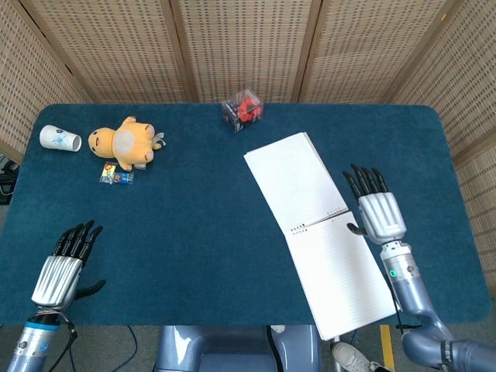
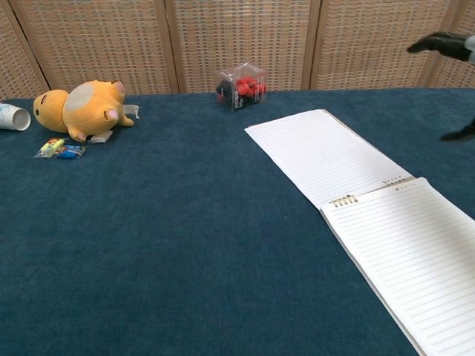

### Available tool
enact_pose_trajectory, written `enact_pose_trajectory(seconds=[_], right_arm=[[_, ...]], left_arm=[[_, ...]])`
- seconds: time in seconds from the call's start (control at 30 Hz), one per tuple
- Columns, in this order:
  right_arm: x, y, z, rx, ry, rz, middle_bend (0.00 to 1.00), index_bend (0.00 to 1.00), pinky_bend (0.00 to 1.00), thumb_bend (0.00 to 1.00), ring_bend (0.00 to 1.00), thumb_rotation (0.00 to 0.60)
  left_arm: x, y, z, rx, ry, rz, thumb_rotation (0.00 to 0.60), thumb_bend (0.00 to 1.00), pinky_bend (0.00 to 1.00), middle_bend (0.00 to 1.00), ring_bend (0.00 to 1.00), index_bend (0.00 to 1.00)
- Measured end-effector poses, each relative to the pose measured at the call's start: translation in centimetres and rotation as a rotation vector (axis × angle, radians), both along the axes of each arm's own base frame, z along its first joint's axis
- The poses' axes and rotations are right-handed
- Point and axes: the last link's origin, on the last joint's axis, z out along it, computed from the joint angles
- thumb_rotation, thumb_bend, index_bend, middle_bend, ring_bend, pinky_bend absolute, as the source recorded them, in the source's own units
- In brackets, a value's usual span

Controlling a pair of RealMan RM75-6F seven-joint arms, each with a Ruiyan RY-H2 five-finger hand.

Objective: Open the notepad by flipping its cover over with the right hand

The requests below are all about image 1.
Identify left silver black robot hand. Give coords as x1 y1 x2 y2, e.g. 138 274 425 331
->
30 219 107 311

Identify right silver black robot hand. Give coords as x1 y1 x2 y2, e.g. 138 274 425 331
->
342 164 408 246

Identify yellow spiral notebook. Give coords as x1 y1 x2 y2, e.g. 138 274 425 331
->
243 131 398 342

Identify black equipment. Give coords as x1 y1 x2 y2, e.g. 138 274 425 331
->
0 154 20 206

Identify yellow green candy packet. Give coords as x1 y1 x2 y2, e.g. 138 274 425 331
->
98 161 119 184

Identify yellow floor tape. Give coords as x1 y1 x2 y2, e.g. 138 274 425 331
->
379 324 395 369

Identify white paper cup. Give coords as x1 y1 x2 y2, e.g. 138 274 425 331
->
39 124 83 153

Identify blue felt table cloth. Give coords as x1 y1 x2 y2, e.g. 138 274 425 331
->
0 102 492 327

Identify white sneaker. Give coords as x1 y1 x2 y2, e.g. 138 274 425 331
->
331 341 383 372

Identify yellow plush toy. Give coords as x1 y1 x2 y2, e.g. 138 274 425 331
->
88 115 167 172

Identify clear box red black pieces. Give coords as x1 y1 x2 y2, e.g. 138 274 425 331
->
220 88 265 134

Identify blue-grey robot torso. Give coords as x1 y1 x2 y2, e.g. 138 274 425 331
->
154 324 322 372

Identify woven wooden folding screen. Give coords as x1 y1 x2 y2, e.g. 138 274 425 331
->
0 0 496 295

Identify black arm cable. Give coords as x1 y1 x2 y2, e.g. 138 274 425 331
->
50 319 78 372

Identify blue floor cable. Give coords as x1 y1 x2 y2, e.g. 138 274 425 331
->
115 325 139 372

